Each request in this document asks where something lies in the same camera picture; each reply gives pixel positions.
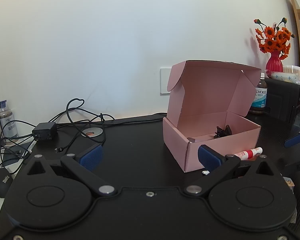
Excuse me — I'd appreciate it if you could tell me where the cartoon sticker packet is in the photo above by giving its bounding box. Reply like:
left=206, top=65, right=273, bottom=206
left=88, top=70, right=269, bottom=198
left=283, top=177, right=295, bottom=187

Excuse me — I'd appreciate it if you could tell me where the red white tube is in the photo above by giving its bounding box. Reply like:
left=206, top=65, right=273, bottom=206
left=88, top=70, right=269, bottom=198
left=235, top=147, right=263, bottom=160

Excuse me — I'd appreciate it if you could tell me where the silver desk grommet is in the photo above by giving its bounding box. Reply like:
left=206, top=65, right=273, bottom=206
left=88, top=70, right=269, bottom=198
left=82, top=127, right=103, bottom=138

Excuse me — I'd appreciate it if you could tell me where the red translucent hand-shaped comb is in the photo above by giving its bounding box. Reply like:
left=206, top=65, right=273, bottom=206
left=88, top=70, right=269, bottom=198
left=247, top=154, right=259, bottom=161

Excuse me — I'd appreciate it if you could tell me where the black appliance cabinet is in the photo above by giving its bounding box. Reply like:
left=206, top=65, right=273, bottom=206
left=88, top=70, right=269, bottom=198
left=265, top=78, right=300, bottom=127

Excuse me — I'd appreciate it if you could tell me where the black power adapter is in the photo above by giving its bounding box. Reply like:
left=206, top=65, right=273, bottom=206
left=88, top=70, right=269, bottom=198
left=32, top=122, right=57, bottom=141

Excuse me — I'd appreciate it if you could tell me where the brown fish oil bottle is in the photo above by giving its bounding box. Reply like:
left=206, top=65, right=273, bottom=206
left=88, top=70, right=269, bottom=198
left=249, top=73, right=268, bottom=113

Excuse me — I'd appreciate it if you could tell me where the clear wrapped packet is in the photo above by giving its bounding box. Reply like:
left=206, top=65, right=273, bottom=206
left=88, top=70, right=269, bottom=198
left=271, top=72, right=300, bottom=85

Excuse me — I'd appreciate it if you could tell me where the pink cardboard box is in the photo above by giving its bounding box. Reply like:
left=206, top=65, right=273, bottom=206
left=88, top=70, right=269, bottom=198
left=163, top=60, right=261, bottom=172

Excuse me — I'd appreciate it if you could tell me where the cotton swab box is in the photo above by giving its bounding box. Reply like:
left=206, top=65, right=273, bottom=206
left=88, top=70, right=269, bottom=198
left=283, top=65, right=300, bottom=76

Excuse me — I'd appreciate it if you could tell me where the red ribbed vase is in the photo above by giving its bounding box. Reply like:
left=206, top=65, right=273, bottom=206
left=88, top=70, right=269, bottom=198
left=265, top=50, right=283, bottom=78

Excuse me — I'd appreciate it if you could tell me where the small clear bottle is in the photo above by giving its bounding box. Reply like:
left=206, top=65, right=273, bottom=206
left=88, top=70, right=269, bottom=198
left=0, top=100, right=18, bottom=138

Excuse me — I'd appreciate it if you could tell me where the orange flower bouquet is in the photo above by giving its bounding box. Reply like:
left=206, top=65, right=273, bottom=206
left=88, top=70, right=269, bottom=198
left=254, top=17, right=295, bottom=60

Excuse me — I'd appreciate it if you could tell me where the black tangled cable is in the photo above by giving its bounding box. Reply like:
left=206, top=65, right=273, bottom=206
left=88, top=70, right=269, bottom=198
left=0, top=97, right=116, bottom=165

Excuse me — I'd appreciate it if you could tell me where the white wall socket strip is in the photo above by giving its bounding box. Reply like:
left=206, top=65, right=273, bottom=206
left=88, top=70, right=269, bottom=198
left=160, top=68, right=171, bottom=95

